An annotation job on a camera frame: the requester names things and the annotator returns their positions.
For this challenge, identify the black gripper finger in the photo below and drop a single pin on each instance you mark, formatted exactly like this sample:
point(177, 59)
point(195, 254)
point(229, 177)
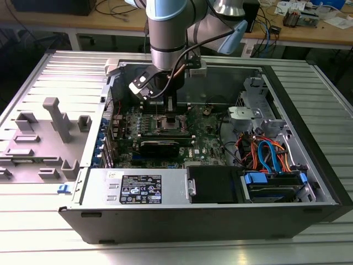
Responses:
point(174, 106)

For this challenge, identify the metal locking lever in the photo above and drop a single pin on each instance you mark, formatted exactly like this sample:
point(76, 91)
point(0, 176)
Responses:
point(156, 109)

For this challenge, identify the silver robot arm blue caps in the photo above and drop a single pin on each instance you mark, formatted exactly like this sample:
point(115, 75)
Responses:
point(165, 41)

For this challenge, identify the CPU socket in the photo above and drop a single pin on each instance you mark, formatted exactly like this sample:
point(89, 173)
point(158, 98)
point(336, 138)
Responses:
point(172, 127)

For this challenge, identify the blue slot retainer clip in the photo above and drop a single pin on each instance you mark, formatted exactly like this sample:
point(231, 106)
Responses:
point(101, 136)
point(96, 161)
point(98, 149)
point(103, 123)

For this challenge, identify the round coin battery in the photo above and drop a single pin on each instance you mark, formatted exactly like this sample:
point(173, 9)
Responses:
point(207, 111)

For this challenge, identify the black graphics card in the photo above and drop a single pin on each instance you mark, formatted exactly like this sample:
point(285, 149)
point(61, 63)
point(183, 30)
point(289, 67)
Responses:
point(158, 149)

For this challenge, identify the green motherboard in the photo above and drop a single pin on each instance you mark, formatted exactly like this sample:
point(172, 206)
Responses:
point(204, 143)

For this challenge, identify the white plastic case latch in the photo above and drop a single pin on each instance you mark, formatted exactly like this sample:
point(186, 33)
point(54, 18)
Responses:
point(111, 67)

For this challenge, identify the black tower box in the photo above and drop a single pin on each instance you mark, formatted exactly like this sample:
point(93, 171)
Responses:
point(255, 16)

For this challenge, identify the small black box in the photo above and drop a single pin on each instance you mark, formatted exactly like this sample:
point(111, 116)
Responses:
point(275, 29)

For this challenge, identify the silver power supply unit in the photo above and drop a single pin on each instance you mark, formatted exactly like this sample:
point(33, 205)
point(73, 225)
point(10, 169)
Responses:
point(96, 187)

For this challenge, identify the open black PC case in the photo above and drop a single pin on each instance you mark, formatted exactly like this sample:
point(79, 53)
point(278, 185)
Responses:
point(193, 223)

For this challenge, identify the white printed card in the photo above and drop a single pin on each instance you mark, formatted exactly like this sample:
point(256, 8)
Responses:
point(282, 7)

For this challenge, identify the copper coil cooler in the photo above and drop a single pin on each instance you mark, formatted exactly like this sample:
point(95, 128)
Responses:
point(291, 19)

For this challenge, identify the hard disk in blue carrier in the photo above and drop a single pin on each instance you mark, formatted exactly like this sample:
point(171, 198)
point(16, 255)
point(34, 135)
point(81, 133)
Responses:
point(275, 190)

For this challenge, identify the wooden desk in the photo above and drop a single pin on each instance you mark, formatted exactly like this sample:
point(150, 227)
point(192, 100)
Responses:
point(303, 36)

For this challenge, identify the small blue plastic clip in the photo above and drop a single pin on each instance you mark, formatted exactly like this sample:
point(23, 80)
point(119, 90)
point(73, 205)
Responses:
point(63, 188)

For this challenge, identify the grey parts rack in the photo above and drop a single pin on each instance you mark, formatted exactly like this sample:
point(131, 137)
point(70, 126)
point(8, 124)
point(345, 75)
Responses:
point(41, 149)

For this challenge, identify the black monitor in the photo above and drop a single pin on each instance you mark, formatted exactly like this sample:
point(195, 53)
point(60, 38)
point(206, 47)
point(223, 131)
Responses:
point(55, 7)

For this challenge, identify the grey desk device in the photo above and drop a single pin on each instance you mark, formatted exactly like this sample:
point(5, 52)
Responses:
point(309, 20)

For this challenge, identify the white paper sheet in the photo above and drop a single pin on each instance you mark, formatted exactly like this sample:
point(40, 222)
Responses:
point(340, 22)

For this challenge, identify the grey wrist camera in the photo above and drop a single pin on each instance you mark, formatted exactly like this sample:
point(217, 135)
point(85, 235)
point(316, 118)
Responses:
point(198, 70)

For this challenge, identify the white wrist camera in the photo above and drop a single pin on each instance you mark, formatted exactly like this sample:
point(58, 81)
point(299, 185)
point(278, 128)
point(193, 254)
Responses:
point(140, 88)

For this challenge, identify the silver metal bracket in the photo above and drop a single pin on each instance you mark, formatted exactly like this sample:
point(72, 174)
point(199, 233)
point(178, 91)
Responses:
point(241, 113)

